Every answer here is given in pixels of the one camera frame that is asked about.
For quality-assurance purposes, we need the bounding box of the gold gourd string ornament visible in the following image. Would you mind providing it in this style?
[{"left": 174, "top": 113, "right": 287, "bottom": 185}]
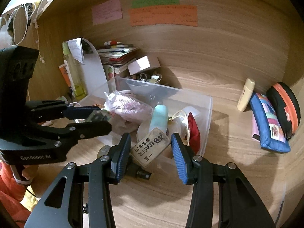
[{"left": 92, "top": 104, "right": 105, "bottom": 109}]

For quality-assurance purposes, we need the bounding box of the green spray bottle black cap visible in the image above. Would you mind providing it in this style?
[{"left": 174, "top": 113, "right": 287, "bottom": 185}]
[{"left": 96, "top": 145, "right": 152, "bottom": 180}]

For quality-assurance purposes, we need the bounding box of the white 4B eraser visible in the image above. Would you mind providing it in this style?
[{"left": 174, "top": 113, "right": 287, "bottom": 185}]
[{"left": 130, "top": 128, "right": 171, "bottom": 167}]

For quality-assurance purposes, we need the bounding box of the light blue plastic tube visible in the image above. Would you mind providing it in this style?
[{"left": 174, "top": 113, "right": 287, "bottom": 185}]
[{"left": 148, "top": 104, "right": 168, "bottom": 134}]

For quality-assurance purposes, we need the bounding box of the hand holding other gripper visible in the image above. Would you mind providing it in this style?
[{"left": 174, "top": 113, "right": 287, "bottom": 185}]
[{"left": 0, "top": 159, "right": 40, "bottom": 186}]

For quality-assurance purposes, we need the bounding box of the white curved stand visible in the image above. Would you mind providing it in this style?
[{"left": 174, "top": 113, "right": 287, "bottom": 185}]
[{"left": 67, "top": 38, "right": 109, "bottom": 98}]

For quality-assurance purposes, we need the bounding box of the tall green box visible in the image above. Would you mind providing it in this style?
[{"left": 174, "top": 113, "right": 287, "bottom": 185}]
[{"left": 62, "top": 41, "right": 87, "bottom": 101}]

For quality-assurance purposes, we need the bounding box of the pink comb in bag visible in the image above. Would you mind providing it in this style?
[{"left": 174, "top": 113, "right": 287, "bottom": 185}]
[{"left": 105, "top": 91, "right": 154, "bottom": 124}]

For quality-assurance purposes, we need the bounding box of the pink notebook under pouch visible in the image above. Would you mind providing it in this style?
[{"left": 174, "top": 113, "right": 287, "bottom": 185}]
[{"left": 251, "top": 115, "right": 260, "bottom": 142}]

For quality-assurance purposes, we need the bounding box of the stack of books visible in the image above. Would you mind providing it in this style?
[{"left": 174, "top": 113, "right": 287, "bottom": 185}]
[{"left": 97, "top": 41, "right": 139, "bottom": 81}]

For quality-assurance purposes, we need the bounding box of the clear plastic storage bin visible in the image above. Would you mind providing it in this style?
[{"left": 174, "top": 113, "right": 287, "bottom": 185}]
[{"left": 80, "top": 77, "right": 213, "bottom": 156}]

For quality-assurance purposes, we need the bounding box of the blue patchwork pencil pouch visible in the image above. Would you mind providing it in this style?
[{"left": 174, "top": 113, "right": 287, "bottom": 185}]
[{"left": 250, "top": 93, "right": 291, "bottom": 153}]

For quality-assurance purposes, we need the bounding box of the red fabric charm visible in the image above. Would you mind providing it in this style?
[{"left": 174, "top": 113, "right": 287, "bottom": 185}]
[{"left": 188, "top": 112, "right": 200, "bottom": 154}]

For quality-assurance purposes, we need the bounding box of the small white cardboard box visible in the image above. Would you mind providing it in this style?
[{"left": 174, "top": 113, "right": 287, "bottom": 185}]
[{"left": 128, "top": 55, "right": 160, "bottom": 75}]

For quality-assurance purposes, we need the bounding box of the cream lotion bottle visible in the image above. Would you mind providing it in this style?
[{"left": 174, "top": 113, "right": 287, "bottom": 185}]
[{"left": 237, "top": 78, "right": 256, "bottom": 112}]

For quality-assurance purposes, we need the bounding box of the pink sticky note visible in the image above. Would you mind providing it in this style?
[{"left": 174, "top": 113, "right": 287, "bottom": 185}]
[{"left": 91, "top": 0, "right": 123, "bottom": 26}]

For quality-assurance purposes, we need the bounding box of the black orange round case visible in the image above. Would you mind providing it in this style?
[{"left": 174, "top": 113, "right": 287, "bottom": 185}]
[{"left": 266, "top": 82, "right": 301, "bottom": 140}]

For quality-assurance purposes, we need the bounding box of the green sticky note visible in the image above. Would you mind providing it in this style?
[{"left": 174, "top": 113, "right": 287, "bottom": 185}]
[{"left": 131, "top": 0, "right": 180, "bottom": 9}]

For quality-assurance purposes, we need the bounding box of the orange sticky note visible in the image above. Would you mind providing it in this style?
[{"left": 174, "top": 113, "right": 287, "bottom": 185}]
[{"left": 128, "top": 5, "right": 198, "bottom": 27}]

